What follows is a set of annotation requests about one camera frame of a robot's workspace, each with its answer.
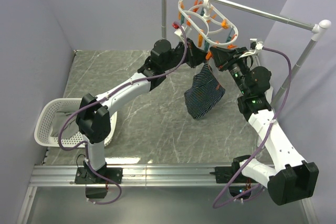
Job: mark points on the grey cloth in basket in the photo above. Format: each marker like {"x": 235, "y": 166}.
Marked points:
{"x": 59, "y": 120}

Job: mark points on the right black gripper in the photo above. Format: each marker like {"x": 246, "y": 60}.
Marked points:
{"x": 225, "y": 58}

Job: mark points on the white metal drying rack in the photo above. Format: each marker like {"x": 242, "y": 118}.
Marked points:
{"x": 318, "y": 31}

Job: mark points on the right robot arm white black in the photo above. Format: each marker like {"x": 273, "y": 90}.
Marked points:
{"x": 275, "y": 164}

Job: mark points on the white perforated laundry basket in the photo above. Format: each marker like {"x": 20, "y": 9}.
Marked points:
{"x": 43, "y": 130}

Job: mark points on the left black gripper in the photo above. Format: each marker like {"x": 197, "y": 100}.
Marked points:
{"x": 196, "y": 56}

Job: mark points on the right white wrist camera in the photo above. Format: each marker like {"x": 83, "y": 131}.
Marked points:
{"x": 256, "y": 46}

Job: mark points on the white oval clip hanger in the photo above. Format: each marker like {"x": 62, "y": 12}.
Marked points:
{"x": 209, "y": 25}

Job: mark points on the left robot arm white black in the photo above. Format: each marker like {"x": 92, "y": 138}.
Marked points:
{"x": 93, "y": 119}

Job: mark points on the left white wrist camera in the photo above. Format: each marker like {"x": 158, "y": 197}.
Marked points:
{"x": 178, "y": 31}

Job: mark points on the navy striped underwear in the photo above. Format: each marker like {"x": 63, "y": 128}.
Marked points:
{"x": 204, "y": 93}

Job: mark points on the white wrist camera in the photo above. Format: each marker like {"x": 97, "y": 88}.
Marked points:
{"x": 256, "y": 46}
{"x": 178, "y": 31}

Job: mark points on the aluminium mounting rail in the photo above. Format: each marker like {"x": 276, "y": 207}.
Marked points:
{"x": 150, "y": 175}

